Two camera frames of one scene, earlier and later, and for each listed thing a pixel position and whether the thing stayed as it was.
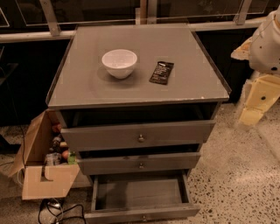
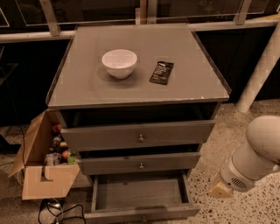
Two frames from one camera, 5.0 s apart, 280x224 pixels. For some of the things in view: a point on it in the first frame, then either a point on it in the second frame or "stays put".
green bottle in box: [72, 158] stays put
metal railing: [23, 20] stays put
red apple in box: [65, 154] stays put
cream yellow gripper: [266, 51] → [235, 178]
